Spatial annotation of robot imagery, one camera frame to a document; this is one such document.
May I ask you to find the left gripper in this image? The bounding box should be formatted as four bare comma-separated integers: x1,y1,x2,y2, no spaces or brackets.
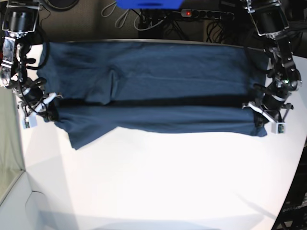
242,97,294,128

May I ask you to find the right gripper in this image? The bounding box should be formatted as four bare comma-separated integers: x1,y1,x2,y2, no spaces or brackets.
16,92,63,122

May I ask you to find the dark blue t-shirt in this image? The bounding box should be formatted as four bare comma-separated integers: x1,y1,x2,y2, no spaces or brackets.
37,42,267,150

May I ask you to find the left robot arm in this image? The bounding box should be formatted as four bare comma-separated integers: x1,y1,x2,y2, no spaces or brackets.
242,0,302,134

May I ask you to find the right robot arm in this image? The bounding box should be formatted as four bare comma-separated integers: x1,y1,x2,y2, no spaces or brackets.
0,0,61,127

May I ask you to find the black power strip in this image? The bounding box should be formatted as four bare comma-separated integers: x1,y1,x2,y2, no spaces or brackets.
180,9,235,21

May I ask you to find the blue plastic bin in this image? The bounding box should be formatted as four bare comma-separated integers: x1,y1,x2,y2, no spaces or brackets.
116,0,183,9

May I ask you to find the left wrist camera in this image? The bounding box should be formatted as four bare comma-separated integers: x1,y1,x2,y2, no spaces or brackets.
272,122,286,134

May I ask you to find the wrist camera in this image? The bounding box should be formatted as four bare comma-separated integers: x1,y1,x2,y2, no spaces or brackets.
272,122,286,134
22,116,37,129

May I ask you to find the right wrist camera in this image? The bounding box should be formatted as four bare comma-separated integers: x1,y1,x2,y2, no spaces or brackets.
22,116,37,129

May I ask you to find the white looped cable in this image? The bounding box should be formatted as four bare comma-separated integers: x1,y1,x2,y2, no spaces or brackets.
100,4,131,28

